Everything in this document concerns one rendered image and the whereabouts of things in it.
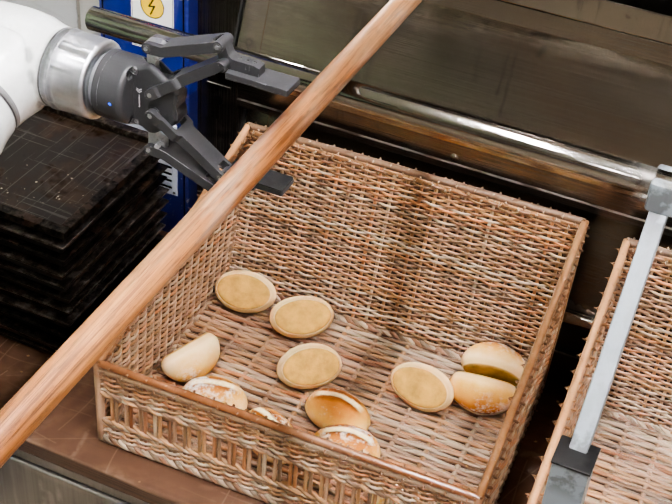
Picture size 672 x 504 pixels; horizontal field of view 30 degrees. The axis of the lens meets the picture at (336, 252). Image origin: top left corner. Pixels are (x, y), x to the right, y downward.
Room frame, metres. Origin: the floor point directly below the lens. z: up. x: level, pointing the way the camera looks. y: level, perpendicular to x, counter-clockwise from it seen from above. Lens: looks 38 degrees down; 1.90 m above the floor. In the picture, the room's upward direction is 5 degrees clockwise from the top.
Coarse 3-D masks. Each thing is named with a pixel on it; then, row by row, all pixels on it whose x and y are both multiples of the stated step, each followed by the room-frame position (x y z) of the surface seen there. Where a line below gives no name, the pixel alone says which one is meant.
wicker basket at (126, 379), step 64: (256, 128) 1.65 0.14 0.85; (256, 192) 1.62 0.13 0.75; (320, 192) 1.59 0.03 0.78; (384, 192) 1.57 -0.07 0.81; (192, 256) 1.47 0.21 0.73; (256, 256) 1.59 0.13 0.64; (320, 256) 1.56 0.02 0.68; (384, 256) 1.53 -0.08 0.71; (448, 256) 1.51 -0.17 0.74; (512, 256) 1.48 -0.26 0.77; (576, 256) 1.42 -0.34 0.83; (192, 320) 1.47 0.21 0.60; (256, 320) 1.50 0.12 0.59; (448, 320) 1.48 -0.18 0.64; (512, 320) 1.45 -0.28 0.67; (128, 384) 1.20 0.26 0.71; (256, 384) 1.35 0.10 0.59; (384, 384) 1.37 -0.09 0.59; (128, 448) 1.20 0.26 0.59; (192, 448) 1.18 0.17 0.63; (256, 448) 1.14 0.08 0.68; (320, 448) 1.11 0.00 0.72; (448, 448) 1.26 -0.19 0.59; (512, 448) 1.21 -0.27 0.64
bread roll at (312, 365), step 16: (288, 352) 1.36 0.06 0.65; (304, 352) 1.36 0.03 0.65; (320, 352) 1.37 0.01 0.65; (336, 352) 1.38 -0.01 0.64; (288, 368) 1.34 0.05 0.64; (304, 368) 1.35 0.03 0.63; (320, 368) 1.35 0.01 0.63; (336, 368) 1.36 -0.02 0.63; (288, 384) 1.33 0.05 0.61; (304, 384) 1.33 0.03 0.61; (320, 384) 1.34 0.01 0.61
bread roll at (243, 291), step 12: (228, 276) 1.53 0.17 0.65; (240, 276) 1.52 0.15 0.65; (252, 276) 1.53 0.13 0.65; (216, 288) 1.52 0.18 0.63; (228, 288) 1.51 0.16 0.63; (240, 288) 1.51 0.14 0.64; (252, 288) 1.51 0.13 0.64; (264, 288) 1.51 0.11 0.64; (228, 300) 1.50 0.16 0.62; (240, 300) 1.50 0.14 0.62; (252, 300) 1.50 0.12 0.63; (264, 300) 1.50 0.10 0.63; (252, 312) 1.50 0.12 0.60
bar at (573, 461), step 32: (128, 32) 1.34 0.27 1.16; (160, 32) 1.33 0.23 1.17; (288, 64) 1.28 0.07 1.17; (352, 96) 1.24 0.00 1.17; (384, 96) 1.23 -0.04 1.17; (448, 128) 1.19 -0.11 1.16; (480, 128) 1.19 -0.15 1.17; (512, 128) 1.18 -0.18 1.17; (544, 160) 1.15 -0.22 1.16; (576, 160) 1.14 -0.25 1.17; (608, 160) 1.14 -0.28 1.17; (640, 256) 1.07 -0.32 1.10; (640, 288) 1.04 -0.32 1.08; (608, 352) 0.99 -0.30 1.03; (608, 384) 0.97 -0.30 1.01; (576, 448) 0.92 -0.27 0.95; (576, 480) 0.89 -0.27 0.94
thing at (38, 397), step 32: (416, 0) 1.43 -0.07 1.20; (384, 32) 1.33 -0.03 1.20; (352, 64) 1.25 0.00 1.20; (320, 96) 1.17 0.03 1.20; (288, 128) 1.10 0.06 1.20; (256, 160) 1.03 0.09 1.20; (224, 192) 0.97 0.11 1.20; (192, 224) 0.92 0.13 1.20; (160, 256) 0.87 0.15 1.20; (128, 288) 0.82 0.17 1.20; (160, 288) 0.84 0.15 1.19; (96, 320) 0.78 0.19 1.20; (128, 320) 0.79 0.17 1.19; (64, 352) 0.73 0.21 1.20; (96, 352) 0.75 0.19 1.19; (32, 384) 0.70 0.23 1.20; (64, 384) 0.71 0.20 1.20; (0, 416) 0.66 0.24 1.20; (32, 416) 0.67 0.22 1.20; (0, 448) 0.63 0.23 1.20
